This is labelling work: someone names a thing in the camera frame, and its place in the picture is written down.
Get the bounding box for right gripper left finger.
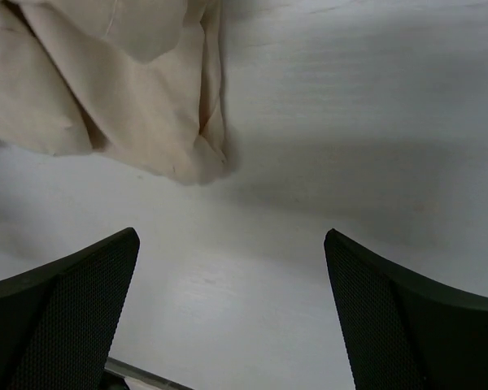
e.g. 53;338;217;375
0;227;140;389

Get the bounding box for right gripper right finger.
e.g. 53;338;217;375
324;229;488;389

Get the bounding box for beige trousers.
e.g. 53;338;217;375
0;1;226;184

